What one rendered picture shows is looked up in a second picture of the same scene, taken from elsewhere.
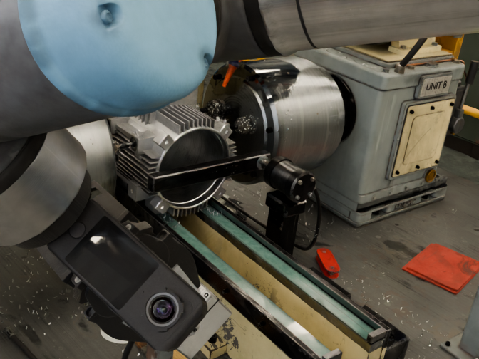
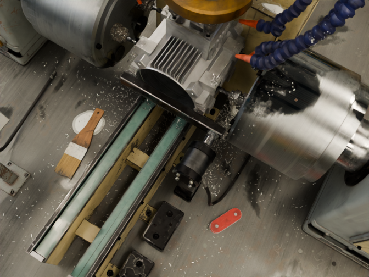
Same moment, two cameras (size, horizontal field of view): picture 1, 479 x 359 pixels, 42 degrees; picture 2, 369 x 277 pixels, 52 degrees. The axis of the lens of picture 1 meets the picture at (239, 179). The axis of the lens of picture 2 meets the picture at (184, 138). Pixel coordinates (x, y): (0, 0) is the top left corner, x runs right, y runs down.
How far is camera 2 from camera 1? 0.97 m
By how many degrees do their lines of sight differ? 56
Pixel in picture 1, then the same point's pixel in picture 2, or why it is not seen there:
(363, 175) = (324, 217)
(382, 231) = (312, 253)
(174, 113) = (170, 49)
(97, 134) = (84, 25)
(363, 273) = (232, 251)
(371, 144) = (339, 211)
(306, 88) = (293, 126)
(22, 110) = not seen: outside the picture
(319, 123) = (281, 157)
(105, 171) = (84, 50)
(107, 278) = not seen: outside the picture
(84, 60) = not seen: outside the picture
